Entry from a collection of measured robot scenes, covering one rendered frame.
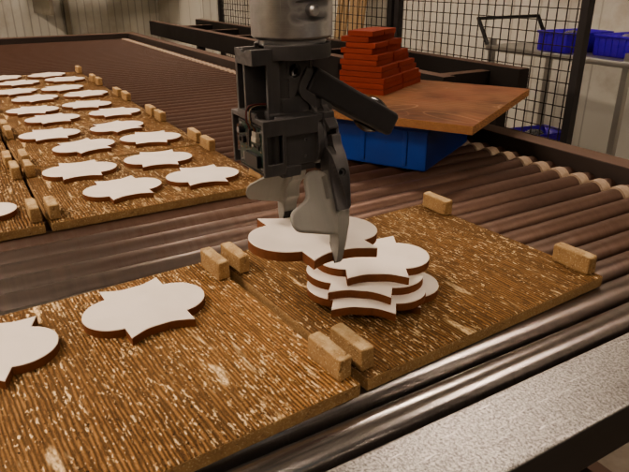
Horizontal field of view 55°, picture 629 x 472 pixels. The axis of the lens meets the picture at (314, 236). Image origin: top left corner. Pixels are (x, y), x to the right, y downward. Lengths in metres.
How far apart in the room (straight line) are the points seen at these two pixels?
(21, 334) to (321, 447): 0.36
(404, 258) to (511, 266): 0.18
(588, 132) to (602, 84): 0.33
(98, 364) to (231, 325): 0.15
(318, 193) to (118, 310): 0.30
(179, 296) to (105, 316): 0.09
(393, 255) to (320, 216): 0.23
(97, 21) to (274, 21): 5.91
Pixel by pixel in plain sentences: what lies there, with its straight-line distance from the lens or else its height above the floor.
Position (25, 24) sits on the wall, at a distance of 6.26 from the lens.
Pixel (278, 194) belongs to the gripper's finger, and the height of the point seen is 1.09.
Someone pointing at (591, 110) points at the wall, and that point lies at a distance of 4.59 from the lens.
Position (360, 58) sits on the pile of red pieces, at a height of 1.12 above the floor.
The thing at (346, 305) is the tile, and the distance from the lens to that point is 0.71.
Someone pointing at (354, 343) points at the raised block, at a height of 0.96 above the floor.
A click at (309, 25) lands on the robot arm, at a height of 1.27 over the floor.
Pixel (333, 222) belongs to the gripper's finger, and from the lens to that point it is 0.58.
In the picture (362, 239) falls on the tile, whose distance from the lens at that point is 0.64.
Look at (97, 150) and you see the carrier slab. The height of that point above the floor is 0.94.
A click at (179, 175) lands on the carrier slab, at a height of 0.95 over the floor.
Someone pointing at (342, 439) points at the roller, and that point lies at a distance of 0.59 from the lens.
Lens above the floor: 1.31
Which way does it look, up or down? 23 degrees down
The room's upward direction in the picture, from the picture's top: straight up
